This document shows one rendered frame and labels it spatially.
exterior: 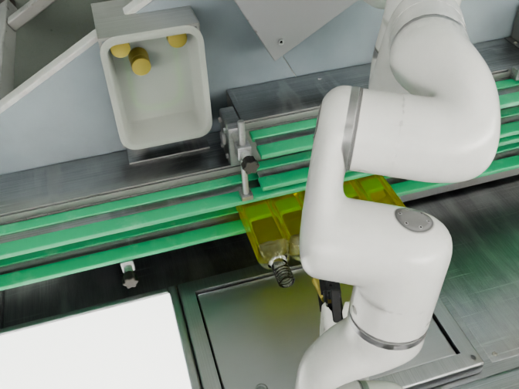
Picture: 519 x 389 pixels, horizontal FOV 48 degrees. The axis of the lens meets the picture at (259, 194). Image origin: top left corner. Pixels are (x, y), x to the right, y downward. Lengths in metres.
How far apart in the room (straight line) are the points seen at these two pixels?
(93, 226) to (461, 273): 0.73
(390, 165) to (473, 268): 0.73
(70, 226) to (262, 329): 0.39
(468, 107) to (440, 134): 0.04
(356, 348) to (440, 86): 0.28
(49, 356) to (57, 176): 0.34
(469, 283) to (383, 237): 0.72
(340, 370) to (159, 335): 0.51
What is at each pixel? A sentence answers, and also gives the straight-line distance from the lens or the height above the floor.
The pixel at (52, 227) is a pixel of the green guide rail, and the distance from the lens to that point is 1.11.
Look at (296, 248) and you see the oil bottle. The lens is 1.02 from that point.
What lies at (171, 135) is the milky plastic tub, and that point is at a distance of 1.11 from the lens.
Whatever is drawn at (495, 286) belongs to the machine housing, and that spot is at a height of 1.15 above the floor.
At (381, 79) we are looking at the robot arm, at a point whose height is 1.18.
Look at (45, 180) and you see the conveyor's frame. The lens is 1.18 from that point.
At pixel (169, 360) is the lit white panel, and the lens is 1.06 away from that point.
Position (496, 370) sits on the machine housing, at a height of 1.32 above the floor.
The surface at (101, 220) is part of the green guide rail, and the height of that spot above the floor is 0.93.
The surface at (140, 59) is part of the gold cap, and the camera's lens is 1.05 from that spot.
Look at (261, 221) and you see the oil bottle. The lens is 1.05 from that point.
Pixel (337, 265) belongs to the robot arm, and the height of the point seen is 1.42.
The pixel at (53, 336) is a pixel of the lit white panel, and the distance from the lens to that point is 1.15.
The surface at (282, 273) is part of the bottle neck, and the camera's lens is 0.98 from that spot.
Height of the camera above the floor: 1.75
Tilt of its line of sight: 47 degrees down
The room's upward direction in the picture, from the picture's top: 155 degrees clockwise
